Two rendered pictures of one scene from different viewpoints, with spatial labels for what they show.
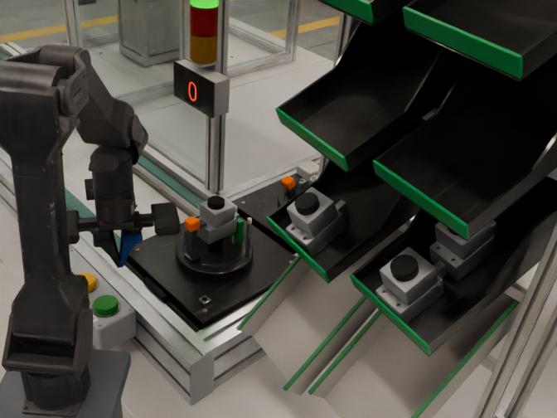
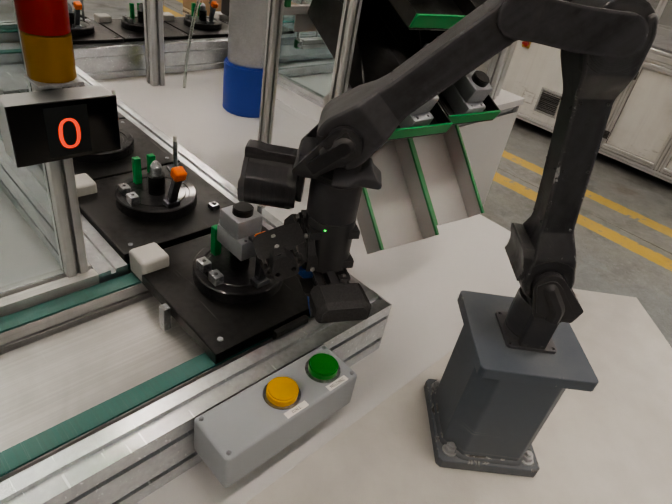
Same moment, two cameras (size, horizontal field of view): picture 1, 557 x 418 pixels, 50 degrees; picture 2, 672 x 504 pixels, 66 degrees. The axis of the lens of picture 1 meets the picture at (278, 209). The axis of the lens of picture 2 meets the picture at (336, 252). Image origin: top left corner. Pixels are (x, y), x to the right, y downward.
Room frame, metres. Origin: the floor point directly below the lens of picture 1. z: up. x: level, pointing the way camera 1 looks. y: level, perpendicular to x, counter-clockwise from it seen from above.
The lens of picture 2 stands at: (0.74, 0.75, 1.49)
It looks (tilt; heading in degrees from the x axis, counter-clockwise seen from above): 35 degrees down; 267
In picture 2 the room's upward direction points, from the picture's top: 11 degrees clockwise
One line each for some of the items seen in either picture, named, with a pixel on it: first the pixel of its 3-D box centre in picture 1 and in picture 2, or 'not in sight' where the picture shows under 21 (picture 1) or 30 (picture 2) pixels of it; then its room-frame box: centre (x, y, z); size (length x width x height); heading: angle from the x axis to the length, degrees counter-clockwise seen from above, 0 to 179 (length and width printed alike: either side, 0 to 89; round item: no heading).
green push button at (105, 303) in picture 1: (106, 306); (322, 368); (0.70, 0.27, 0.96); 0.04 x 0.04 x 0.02
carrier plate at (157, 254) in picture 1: (214, 260); (238, 279); (0.85, 0.11, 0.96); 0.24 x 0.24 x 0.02; 47
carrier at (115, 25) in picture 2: not in sight; (141, 14); (1.46, -1.19, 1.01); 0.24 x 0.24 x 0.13; 47
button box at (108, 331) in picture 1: (86, 297); (279, 409); (0.75, 0.32, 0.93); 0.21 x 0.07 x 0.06; 47
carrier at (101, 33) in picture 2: not in sight; (69, 15); (1.63, -1.01, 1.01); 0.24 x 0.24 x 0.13; 47
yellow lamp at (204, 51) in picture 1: (203, 46); (49, 54); (1.07, 0.17, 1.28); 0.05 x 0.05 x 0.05
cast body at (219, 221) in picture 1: (220, 214); (237, 223); (0.86, 0.10, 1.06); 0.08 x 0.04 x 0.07; 137
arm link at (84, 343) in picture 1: (46, 339); (549, 280); (0.46, 0.25, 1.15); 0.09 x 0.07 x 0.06; 90
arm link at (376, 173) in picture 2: (111, 163); (336, 185); (0.73, 0.24, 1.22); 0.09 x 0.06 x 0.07; 0
